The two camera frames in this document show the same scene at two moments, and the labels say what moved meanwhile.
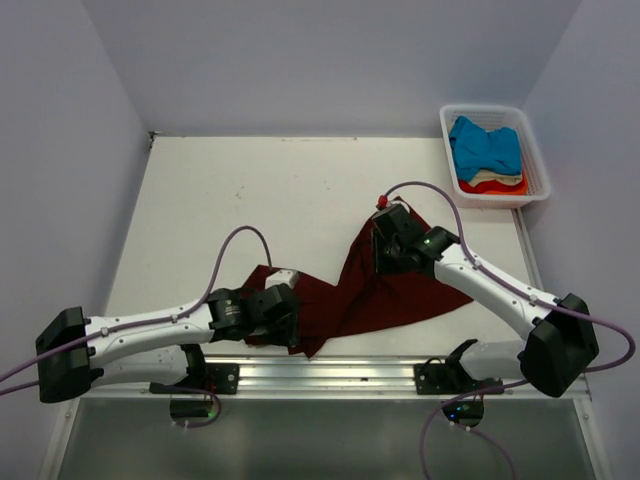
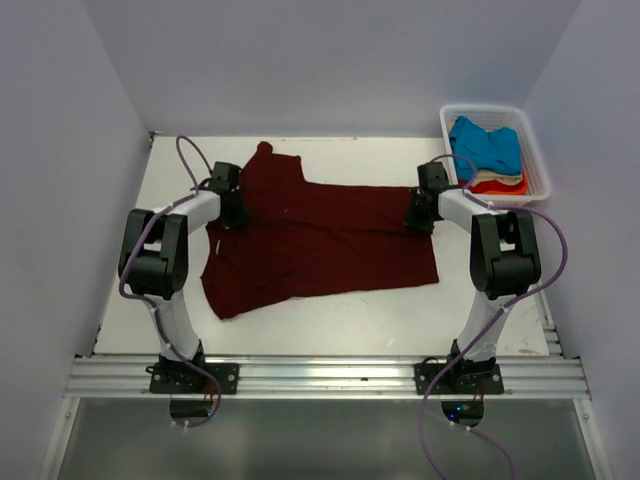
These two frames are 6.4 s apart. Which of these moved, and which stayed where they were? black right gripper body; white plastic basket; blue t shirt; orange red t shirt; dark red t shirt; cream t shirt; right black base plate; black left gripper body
Moved: black right gripper body; dark red t shirt; black left gripper body
Stayed: cream t shirt; orange red t shirt; white plastic basket; blue t shirt; right black base plate
